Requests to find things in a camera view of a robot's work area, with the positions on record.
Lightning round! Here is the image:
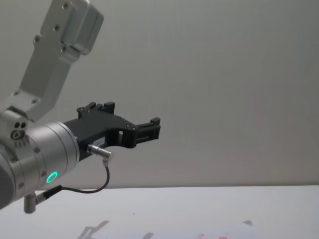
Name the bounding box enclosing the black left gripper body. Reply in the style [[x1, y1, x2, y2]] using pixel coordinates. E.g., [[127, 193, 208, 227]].
[[63, 113, 137, 161]]

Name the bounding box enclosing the white table cloth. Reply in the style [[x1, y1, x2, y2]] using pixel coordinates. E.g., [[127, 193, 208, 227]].
[[0, 185, 319, 239]]

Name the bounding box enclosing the thin dark wrist cable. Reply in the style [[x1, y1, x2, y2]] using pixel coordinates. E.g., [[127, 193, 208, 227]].
[[23, 143, 116, 214]]

